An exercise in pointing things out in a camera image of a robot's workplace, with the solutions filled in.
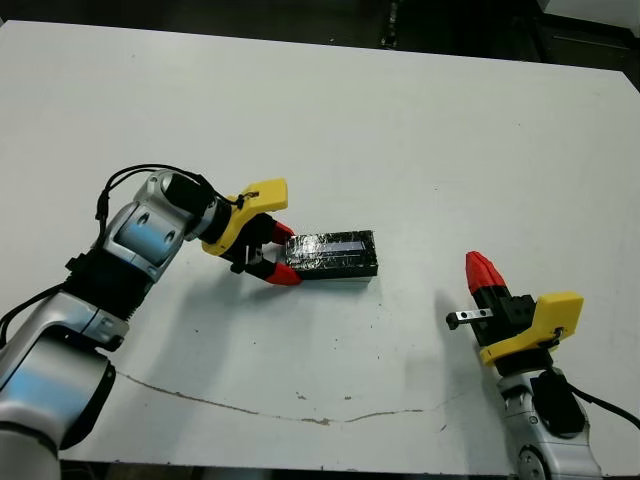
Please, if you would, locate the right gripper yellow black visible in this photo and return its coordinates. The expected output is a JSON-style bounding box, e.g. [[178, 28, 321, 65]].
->
[[446, 251, 585, 374]]

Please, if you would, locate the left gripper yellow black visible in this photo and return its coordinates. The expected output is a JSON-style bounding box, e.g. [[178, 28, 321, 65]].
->
[[201, 178, 304, 288]]

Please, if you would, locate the black glossy box lid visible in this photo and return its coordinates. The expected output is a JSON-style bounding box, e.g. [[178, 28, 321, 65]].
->
[[284, 228, 378, 282]]

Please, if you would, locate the black metal stand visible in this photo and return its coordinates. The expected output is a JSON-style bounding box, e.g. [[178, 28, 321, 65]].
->
[[381, 0, 402, 49]]

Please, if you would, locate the white cabinet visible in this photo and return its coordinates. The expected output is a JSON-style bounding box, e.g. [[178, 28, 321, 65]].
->
[[537, 0, 640, 27]]

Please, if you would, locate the white camera box base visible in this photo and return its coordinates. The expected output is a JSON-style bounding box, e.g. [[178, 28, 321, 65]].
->
[[299, 273, 376, 290]]

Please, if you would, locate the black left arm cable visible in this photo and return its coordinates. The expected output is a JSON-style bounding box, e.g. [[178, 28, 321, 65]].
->
[[0, 163, 249, 347]]

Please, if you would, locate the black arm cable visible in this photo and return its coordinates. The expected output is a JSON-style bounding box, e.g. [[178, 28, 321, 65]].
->
[[569, 386, 640, 432], [0, 163, 249, 347]]

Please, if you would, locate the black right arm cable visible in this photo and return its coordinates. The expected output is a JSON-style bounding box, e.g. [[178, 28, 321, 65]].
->
[[569, 386, 640, 432]]

